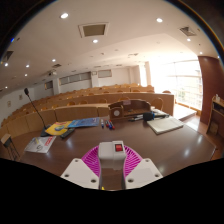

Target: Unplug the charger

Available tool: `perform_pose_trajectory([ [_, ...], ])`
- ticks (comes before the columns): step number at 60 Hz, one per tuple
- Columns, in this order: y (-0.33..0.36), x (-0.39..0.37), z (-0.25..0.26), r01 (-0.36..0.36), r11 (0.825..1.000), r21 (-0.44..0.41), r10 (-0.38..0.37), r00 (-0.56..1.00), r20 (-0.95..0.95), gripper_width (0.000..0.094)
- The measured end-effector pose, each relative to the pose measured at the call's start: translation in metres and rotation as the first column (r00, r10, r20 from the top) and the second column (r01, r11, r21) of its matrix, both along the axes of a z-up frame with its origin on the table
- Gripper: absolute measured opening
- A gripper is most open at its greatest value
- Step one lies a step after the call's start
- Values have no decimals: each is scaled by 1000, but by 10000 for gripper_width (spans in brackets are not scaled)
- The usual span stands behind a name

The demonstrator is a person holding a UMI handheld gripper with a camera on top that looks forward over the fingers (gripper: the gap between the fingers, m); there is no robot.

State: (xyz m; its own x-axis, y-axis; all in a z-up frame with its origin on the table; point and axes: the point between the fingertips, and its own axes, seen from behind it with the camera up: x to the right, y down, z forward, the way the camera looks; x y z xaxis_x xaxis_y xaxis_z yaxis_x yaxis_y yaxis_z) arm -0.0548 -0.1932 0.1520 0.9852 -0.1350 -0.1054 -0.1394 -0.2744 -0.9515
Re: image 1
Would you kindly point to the wooden desk organizer with clock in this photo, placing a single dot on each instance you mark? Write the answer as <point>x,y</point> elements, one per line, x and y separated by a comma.
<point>130,108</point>

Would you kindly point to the white closed notebook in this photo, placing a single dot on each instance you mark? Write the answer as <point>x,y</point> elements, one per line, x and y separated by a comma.
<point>165,125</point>

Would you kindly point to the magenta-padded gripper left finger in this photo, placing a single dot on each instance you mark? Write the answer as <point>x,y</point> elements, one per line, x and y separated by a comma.
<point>78,171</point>

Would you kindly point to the red marker pen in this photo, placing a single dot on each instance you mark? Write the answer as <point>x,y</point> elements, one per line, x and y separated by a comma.
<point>112,125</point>

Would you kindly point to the rows of wooden lecture benches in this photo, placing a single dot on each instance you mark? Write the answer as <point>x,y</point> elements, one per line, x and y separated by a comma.
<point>70,113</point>

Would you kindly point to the round ceiling lights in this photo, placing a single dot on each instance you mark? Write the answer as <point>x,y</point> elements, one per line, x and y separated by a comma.
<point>64,15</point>

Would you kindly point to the ceiling projector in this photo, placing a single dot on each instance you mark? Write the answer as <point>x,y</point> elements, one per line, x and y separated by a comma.
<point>52,72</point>

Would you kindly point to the black remote control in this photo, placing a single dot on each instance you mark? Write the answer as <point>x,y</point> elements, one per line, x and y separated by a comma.
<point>67,133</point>

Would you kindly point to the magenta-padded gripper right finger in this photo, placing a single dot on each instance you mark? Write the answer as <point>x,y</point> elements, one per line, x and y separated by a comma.
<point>145,171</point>

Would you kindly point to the black gooseneck desk microphone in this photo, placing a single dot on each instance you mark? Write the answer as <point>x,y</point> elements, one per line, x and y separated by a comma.
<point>45,133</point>

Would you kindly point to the large bright window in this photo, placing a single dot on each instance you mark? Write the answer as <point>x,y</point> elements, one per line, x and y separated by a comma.
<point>180,83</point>

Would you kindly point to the blue booklet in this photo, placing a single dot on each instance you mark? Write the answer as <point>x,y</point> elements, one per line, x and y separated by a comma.
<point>85,122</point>

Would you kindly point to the wooden stool with metal legs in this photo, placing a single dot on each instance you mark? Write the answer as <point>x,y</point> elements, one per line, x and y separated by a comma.
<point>6,139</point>

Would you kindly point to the white flyer with red print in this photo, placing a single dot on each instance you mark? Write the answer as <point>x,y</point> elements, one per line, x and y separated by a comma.
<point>40,145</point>

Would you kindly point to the wooden chair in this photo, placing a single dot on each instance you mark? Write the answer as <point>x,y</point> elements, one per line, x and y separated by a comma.
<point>156,104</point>

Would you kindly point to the small ceiling vent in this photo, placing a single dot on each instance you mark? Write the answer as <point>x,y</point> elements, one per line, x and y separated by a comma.
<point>187,31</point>

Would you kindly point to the large square ceiling vent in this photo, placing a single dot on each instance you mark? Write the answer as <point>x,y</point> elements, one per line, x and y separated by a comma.
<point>93,30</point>

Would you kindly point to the white charger with red switch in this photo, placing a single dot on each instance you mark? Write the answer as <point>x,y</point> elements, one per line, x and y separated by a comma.
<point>111,156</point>

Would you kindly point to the black handheld microphone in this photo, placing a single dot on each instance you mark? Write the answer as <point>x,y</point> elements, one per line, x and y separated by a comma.
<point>148,116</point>

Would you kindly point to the wooden shelf unit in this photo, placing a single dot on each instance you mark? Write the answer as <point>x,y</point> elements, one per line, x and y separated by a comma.
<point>216,116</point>

